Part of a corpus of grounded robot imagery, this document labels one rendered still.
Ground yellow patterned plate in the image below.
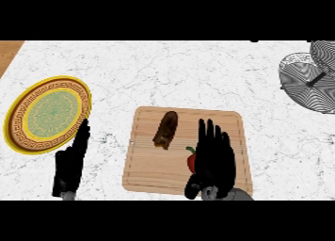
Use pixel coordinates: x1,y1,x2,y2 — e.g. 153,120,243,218
3,75,93,155

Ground brown baked food piece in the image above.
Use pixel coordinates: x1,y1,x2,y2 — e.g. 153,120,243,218
152,110,180,151

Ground wooden cutting board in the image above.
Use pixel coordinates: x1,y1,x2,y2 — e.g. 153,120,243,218
121,105,253,198

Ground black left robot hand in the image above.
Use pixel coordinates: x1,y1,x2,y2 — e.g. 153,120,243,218
51,118,93,199

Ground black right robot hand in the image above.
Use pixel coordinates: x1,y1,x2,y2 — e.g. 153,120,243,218
183,118,237,201

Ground red bell pepper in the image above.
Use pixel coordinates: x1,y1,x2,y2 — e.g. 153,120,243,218
184,145,199,175

